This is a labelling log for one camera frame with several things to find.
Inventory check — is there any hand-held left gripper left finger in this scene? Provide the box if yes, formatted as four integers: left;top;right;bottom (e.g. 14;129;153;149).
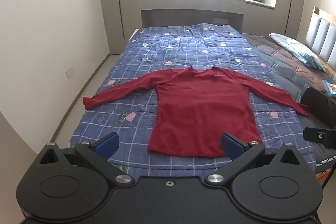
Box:
39;132;135;185

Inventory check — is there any blue checkered floral quilt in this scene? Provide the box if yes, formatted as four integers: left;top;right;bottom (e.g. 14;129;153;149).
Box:
67;24;315;180

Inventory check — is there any grey padded headboard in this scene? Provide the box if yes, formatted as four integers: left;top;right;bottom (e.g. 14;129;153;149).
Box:
304;7;336;75

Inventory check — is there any brown grey mattress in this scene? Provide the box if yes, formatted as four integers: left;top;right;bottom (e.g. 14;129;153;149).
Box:
241;33;336;161

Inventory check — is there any blue floral pillow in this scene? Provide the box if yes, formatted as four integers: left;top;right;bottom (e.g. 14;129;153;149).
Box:
269;33;328;72

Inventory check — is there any blue booklet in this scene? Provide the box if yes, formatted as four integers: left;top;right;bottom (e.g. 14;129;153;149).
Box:
322;79;336;96

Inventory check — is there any beige window bench cabinet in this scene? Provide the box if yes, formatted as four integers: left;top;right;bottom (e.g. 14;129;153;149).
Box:
139;0;276;29

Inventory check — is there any red long-sleeve shirt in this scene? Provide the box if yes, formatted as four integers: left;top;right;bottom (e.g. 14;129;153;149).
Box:
83;67;310;158

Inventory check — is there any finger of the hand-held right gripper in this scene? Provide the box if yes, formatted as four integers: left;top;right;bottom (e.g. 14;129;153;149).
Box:
303;127;336;148

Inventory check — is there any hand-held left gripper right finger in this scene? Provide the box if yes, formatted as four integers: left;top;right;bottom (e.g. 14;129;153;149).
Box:
204;133;301;185

